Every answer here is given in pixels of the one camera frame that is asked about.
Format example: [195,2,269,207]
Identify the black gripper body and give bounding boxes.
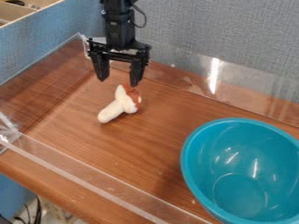
[86,38,150,67]

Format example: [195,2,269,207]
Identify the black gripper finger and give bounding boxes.
[129,58,148,88]
[90,52,109,81]

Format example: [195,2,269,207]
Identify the white plush mushroom red cap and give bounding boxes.
[97,85,142,123]

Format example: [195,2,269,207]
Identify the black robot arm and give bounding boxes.
[88,0,150,88]

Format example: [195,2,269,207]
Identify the blue plastic bowl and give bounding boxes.
[180,118,299,224]

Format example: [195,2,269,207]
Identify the clear acrylic left barrier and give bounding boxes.
[0,32,86,86]

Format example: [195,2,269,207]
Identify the clear acrylic barrier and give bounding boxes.
[78,31,299,127]
[0,112,211,224]
[0,32,86,86]

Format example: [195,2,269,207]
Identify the wooden shelf box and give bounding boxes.
[0,0,65,29]

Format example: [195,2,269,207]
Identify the clear acrylic back barrier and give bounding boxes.
[78,31,299,127]

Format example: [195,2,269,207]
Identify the clear acrylic front barrier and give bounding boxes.
[0,112,211,224]

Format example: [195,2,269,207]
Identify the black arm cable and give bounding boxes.
[130,3,148,29]

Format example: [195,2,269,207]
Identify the black floor cables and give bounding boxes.
[0,195,44,224]

